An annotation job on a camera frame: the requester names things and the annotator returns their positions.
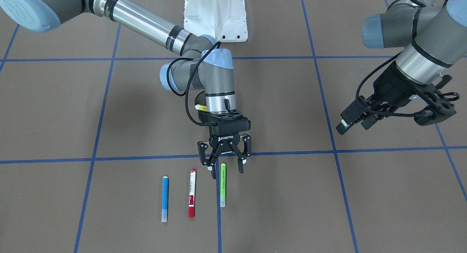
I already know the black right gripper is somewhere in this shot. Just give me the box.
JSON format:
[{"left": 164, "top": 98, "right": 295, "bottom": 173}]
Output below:
[{"left": 197, "top": 111, "right": 252, "bottom": 180}]

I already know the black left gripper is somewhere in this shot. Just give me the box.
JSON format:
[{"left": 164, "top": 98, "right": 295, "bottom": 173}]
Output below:
[{"left": 336, "top": 61, "right": 415, "bottom": 135}]

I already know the green highlighter pen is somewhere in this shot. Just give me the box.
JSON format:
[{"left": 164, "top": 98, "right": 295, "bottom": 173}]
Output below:
[{"left": 220, "top": 163, "right": 227, "bottom": 207}]

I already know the yellow highlighter pen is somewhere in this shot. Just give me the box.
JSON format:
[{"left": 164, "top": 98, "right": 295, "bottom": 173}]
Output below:
[{"left": 195, "top": 104, "right": 208, "bottom": 112}]

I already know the red white marker pen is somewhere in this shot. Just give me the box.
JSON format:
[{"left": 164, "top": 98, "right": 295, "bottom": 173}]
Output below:
[{"left": 188, "top": 168, "right": 196, "bottom": 218}]

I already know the blue marker pen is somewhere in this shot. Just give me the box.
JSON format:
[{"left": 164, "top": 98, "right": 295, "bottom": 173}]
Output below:
[{"left": 161, "top": 176, "right": 169, "bottom": 223}]

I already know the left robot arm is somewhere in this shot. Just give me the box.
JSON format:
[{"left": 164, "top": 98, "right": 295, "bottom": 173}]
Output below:
[{"left": 336, "top": 0, "right": 467, "bottom": 135}]

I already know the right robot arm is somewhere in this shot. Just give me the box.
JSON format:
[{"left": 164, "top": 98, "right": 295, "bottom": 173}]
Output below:
[{"left": 1, "top": 0, "right": 252, "bottom": 179}]

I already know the black mesh pen cup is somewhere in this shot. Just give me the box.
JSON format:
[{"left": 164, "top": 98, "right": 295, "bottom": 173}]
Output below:
[{"left": 195, "top": 91, "right": 207, "bottom": 106}]

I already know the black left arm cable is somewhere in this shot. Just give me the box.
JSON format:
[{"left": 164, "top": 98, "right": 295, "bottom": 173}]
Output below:
[{"left": 355, "top": 54, "right": 427, "bottom": 118}]

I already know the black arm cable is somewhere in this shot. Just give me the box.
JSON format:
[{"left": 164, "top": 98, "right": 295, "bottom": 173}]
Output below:
[
  {"left": 355, "top": 54, "right": 427, "bottom": 118},
  {"left": 166, "top": 41, "right": 221, "bottom": 126}
]

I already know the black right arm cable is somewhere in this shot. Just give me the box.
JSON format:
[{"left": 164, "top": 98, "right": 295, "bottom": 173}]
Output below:
[{"left": 166, "top": 41, "right": 221, "bottom": 126}]

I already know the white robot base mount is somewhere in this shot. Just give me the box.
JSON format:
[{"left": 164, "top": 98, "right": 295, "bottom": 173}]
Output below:
[{"left": 184, "top": 0, "right": 248, "bottom": 42}]

